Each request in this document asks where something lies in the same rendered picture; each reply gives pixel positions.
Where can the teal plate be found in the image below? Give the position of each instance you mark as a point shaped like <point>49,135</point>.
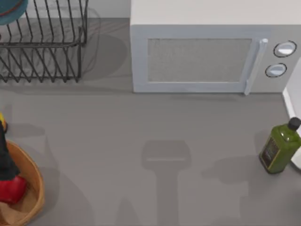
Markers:
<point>11,11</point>

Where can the red object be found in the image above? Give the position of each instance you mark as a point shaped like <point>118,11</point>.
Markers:
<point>11,189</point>

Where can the small yellow object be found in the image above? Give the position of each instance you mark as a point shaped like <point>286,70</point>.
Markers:
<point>1,117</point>

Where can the green bottle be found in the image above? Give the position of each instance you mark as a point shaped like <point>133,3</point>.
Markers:
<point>279,146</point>

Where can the small microwave knob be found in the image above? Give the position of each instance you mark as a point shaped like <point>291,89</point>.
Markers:
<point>275,70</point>

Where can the pale microwave oven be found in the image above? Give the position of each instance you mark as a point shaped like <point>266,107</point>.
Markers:
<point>211,14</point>

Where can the large microwave knob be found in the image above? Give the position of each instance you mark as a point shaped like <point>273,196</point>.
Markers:
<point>284,49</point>

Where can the wooden basket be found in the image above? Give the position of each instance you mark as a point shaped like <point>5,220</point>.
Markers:
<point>35,188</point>

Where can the microwave oven door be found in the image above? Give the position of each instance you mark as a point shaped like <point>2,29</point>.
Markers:
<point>140,58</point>

